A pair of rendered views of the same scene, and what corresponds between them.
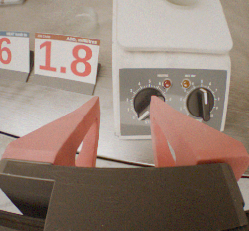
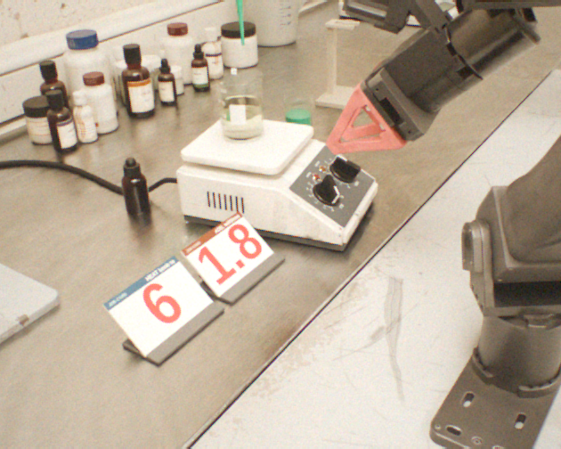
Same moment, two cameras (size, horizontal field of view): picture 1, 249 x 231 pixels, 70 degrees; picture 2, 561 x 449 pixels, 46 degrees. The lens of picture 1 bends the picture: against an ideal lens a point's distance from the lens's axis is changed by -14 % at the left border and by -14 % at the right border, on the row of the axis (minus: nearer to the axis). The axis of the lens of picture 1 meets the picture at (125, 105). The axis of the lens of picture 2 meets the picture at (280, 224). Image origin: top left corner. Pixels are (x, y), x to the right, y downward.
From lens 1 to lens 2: 0.61 m
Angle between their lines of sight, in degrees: 54
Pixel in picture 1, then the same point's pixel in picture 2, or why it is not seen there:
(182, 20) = (273, 140)
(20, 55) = (186, 290)
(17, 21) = (100, 309)
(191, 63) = (308, 158)
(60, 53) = (223, 249)
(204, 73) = (321, 156)
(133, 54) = (281, 177)
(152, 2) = (243, 147)
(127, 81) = (301, 192)
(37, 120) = (285, 307)
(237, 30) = not seen: hidden behind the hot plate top
